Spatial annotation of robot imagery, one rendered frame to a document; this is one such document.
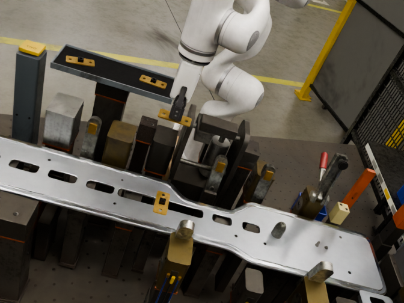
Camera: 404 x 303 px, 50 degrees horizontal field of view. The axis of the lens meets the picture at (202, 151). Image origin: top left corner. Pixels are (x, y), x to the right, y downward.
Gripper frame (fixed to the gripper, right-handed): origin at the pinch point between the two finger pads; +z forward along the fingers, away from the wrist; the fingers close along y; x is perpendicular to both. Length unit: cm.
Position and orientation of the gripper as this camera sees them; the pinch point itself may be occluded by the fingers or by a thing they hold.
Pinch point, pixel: (177, 110)
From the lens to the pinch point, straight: 107.0
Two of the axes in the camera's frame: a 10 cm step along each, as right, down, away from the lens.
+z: -2.9, 7.5, 6.0
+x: 9.5, 3.1, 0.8
